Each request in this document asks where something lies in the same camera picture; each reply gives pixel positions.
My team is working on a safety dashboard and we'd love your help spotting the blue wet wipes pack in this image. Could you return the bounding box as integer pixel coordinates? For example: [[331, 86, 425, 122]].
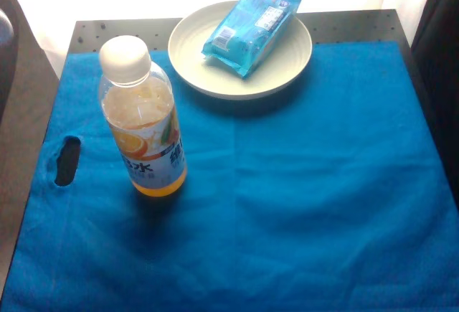
[[200, 0, 306, 79]]

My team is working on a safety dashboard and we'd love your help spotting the orange juice bottle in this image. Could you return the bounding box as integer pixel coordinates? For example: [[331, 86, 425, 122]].
[[98, 34, 188, 198]]

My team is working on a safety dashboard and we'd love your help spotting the cream round plate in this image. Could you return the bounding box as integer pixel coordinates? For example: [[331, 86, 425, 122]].
[[167, 0, 314, 101]]

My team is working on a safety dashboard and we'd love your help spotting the blue cloth bag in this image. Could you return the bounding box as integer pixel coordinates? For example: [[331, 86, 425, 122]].
[[0, 41, 459, 312]]

